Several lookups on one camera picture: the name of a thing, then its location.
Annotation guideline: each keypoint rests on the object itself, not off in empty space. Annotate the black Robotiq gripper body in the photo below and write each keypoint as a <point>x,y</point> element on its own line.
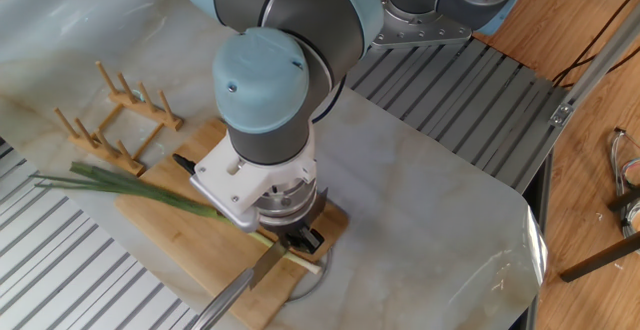
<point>290,220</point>

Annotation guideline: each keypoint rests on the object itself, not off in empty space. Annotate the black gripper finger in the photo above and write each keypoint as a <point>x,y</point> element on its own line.
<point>284,242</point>
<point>312,240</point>

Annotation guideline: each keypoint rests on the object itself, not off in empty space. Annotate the steel kitchen knife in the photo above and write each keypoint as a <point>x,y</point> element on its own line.
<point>240,285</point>

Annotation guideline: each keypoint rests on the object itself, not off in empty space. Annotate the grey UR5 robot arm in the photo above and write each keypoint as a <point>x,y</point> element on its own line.
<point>270,60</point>

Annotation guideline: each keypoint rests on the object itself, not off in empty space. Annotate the green garlic stalk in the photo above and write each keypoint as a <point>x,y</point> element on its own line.
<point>130,185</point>

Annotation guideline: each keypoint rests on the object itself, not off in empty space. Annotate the white marble pattern mat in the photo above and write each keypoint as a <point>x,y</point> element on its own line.
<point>420,210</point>

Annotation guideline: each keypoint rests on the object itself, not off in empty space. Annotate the bamboo cutting board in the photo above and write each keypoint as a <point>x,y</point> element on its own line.
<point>170,240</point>

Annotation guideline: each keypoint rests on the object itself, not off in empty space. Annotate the wooden slotted rack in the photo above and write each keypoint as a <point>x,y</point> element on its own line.
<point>150,110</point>

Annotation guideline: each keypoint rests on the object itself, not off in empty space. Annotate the black bar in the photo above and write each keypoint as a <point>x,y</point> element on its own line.
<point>600,260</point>

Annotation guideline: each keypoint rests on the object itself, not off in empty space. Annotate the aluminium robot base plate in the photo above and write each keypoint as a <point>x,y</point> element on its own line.
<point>420,32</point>

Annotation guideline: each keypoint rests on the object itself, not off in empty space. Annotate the aluminium frame post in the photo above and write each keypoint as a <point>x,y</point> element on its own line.
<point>600,70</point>

